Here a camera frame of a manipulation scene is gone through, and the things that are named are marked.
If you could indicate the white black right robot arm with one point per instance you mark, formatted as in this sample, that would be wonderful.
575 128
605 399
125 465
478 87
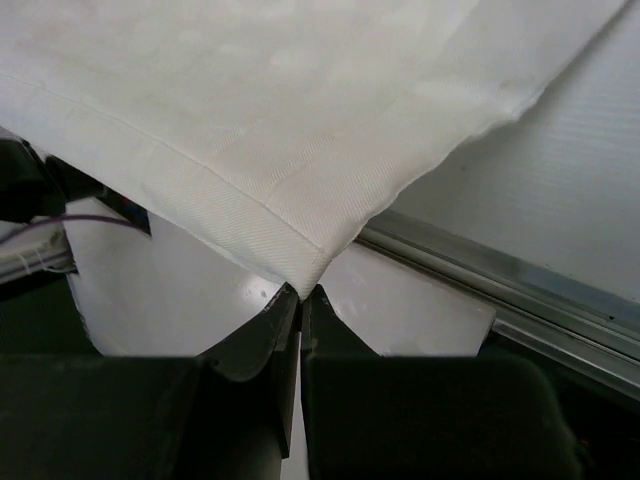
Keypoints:
228 412

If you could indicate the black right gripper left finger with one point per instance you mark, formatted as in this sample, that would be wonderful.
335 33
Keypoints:
223 414

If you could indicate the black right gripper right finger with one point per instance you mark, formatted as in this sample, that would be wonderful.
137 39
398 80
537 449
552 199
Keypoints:
368 416

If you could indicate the white fabric skirt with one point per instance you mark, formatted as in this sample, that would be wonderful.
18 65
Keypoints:
272 131

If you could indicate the aluminium table edge rail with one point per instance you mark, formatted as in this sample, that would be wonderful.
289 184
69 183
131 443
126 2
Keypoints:
583 328

